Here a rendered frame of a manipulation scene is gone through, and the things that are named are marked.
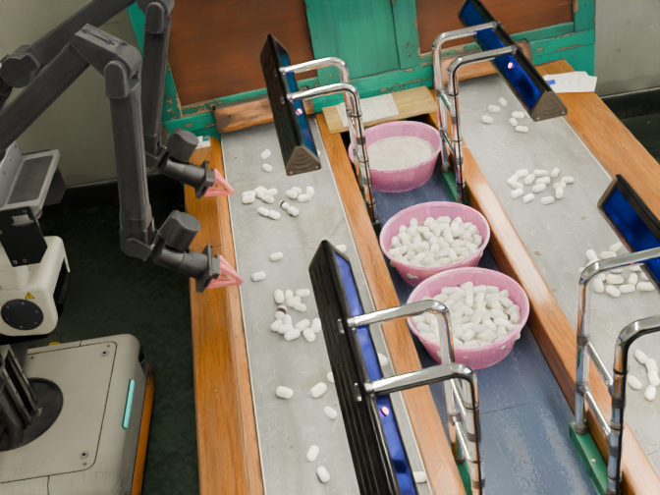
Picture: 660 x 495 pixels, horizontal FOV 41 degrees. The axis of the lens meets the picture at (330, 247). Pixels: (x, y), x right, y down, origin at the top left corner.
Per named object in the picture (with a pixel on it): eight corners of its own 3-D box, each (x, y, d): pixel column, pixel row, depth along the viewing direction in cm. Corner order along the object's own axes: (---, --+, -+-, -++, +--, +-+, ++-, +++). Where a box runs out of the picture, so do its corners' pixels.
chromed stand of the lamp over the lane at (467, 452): (391, 572, 156) (356, 399, 130) (368, 482, 172) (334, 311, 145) (495, 547, 157) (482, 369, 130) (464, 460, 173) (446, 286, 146)
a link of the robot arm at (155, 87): (152, -11, 212) (142, 1, 203) (177, -7, 212) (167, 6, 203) (138, 150, 234) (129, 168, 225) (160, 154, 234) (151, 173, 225)
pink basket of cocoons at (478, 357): (425, 393, 188) (421, 361, 182) (398, 312, 209) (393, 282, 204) (547, 364, 189) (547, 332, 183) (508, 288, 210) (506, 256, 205)
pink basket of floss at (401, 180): (411, 208, 242) (407, 180, 236) (334, 185, 257) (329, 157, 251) (462, 160, 257) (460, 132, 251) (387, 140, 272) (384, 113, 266)
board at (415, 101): (330, 135, 262) (329, 131, 262) (322, 111, 274) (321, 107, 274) (438, 110, 263) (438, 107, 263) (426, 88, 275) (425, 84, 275)
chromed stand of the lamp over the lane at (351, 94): (312, 250, 234) (280, 100, 207) (302, 208, 250) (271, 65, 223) (382, 235, 234) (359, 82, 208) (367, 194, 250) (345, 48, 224)
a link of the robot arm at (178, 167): (155, 163, 232) (154, 175, 227) (167, 142, 229) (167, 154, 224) (179, 174, 235) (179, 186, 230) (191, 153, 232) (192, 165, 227)
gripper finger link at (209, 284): (247, 258, 201) (210, 244, 197) (249, 277, 196) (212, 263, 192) (233, 279, 204) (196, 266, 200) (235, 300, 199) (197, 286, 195)
